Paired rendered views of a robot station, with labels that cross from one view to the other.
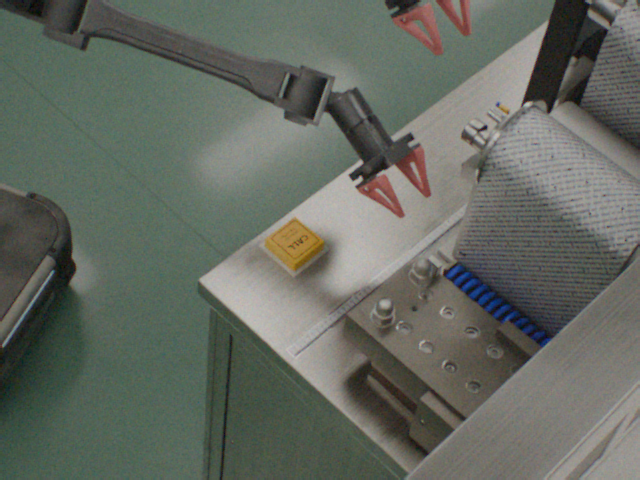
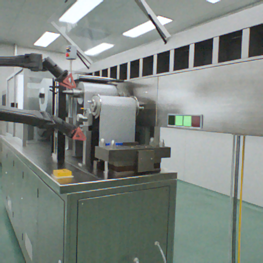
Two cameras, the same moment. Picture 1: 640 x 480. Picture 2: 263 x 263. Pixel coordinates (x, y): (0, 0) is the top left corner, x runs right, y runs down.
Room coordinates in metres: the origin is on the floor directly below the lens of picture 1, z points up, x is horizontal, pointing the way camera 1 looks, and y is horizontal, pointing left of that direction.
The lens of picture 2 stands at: (0.47, 1.08, 1.20)
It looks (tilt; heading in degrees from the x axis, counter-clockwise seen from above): 3 degrees down; 290
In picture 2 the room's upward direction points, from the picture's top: 2 degrees clockwise
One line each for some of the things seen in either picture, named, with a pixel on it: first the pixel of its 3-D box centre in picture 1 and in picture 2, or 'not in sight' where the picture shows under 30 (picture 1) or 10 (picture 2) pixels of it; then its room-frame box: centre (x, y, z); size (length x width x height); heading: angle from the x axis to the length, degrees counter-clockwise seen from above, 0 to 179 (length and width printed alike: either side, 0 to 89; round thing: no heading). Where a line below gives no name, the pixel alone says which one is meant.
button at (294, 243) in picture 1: (294, 243); (62, 173); (1.21, 0.05, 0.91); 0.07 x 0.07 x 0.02; 53
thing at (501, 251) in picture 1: (527, 275); (117, 130); (1.08, -0.30, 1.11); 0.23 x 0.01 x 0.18; 53
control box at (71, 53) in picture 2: not in sight; (70, 52); (1.62, -0.59, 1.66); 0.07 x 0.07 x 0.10; 71
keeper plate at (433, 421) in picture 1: (442, 436); (145, 161); (0.88, -0.21, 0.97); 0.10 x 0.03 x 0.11; 53
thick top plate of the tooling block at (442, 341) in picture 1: (480, 379); (134, 151); (0.96, -0.26, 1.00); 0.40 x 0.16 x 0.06; 53
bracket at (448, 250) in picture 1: (476, 198); (85, 139); (1.25, -0.22, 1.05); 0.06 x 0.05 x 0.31; 53
